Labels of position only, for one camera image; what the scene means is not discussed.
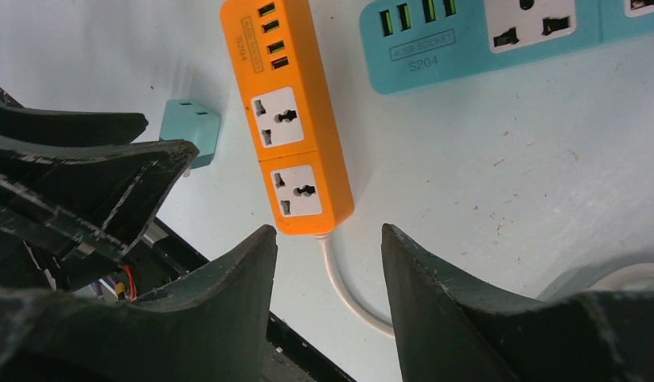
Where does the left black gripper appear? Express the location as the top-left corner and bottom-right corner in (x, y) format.
(0, 91), (198, 287)

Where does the white plug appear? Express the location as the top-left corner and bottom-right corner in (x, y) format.
(535, 252), (654, 302)

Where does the coiled white cord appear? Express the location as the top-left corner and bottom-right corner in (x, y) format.
(314, 232), (396, 338)

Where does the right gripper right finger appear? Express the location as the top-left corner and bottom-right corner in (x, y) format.
(381, 224), (654, 381)

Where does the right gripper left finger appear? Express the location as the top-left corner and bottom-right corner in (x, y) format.
(0, 225), (278, 381)

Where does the blue power strip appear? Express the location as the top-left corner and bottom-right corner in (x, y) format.
(359, 0), (654, 95)

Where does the teal small plug adapter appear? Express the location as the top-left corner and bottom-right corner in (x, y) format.
(159, 99), (221, 177)

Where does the orange power strip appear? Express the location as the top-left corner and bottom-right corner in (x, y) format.
(220, 0), (354, 236)

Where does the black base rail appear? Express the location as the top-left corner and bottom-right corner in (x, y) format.
(68, 218), (360, 382)

